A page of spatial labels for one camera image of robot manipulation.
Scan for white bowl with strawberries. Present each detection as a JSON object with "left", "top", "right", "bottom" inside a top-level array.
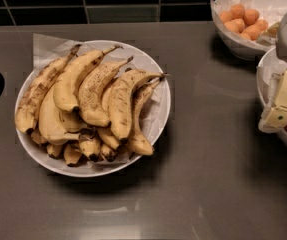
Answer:
[{"left": 256, "top": 48, "right": 287, "bottom": 146}]

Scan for white bowl with oranges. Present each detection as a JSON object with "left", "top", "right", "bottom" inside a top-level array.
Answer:
[{"left": 210, "top": 0, "right": 287, "bottom": 60}]

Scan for far right thin banana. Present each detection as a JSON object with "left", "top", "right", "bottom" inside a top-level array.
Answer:
[{"left": 127, "top": 80, "right": 161, "bottom": 155}]

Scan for right curved banana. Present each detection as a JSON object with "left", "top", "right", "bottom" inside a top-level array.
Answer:
[{"left": 108, "top": 69, "right": 164, "bottom": 143}]

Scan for hidden banana behind right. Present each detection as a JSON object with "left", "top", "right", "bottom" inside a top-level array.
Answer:
[{"left": 97, "top": 84, "right": 120, "bottom": 150}]

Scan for middle speckled banana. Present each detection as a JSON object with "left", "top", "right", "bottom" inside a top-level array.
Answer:
[{"left": 78, "top": 57, "right": 133, "bottom": 127}]

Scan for small bottom banana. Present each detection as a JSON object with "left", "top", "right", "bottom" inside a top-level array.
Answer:
[{"left": 79, "top": 135, "right": 101, "bottom": 162}]

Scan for large white banana bowl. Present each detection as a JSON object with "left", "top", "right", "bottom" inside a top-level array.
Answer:
[{"left": 14, "top": 39, "right": 172, "bottom": 179}]

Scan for pale lower left banana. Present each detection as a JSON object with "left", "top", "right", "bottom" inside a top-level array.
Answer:
[{"left": 38, "top": 87, "right": 83, "bottom": 145}]

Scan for leftmost spotted banana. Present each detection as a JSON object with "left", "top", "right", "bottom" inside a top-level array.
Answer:
[{"left": 14, "top": 44, "right": 81, "bottom": 133}]

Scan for orange round fruits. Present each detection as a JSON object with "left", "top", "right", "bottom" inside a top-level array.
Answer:
[{"left": 219, "top": 4, "right": 269, "bottom": 41}]

